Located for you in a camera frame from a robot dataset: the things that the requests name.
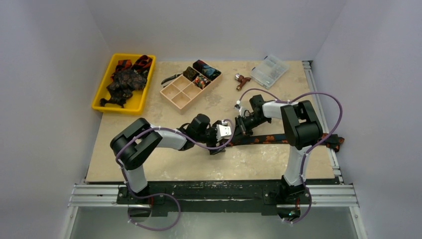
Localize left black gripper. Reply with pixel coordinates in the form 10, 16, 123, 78
195, 121, 225, 154

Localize dark orange floral tie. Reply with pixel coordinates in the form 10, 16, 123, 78
227, 133, 345, 152

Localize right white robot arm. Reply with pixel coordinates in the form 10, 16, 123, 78
232, 95, 323, 203

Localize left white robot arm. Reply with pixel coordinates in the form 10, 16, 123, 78
110, 114, 234, 204

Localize brown metal pipe fitting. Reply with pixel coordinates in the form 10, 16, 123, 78
234, 74, 251, 91

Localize wooden compartment box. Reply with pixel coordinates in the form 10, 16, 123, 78
160, 66, 222, 109

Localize rolled colourful floral tie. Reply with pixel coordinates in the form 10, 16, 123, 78
193, 75, 211, 90

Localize clear plastic organizer box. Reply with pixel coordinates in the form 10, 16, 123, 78
250, 55, 290, 89

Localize rolled blue floral tie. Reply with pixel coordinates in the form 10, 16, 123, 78
193, 60, 221, 81

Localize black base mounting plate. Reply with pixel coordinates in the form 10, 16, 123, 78
116, 179, 312, 219

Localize rolled olive patterned tie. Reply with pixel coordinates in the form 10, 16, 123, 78
182, 66, 199, 82

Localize black pliers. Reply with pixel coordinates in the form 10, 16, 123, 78
161, 73, 182, 88

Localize yellow plastic bin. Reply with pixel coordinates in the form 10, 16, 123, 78
92, 53, 156, 115

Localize dark patterned tie pile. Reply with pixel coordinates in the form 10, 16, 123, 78
100, 70, 147, 109

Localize red black striped tie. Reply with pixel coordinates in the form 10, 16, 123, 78
111, 55, 154, 81

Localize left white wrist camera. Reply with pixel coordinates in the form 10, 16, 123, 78
215, 123, 232, 141

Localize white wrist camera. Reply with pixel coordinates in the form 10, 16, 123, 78
215, 123, 232, 141
234, 100, 249, 118

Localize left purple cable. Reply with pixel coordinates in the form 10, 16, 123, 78
115, 119, 235, 232

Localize purple cable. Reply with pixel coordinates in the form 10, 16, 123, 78
115, 119, 235, 232
235, 88, 343, 225

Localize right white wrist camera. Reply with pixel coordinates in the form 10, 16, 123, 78
234, 100, 249, 118

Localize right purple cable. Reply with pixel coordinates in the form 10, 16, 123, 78
235, 88, 343, 225

